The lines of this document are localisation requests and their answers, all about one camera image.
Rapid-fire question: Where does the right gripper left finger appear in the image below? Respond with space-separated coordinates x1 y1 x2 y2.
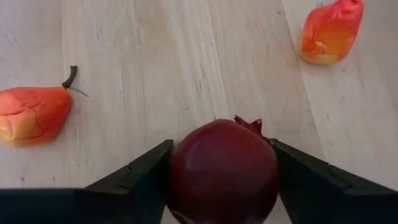
74 139 175 224

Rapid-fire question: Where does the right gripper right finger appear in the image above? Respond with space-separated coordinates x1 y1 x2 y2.
269 138 398 224

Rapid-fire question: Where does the dark red pomegranate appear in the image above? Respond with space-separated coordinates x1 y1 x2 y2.
167 114 280 224

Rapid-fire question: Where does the small orange red pear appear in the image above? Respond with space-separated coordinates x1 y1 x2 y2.
0 65 78 149
299 0 365 65

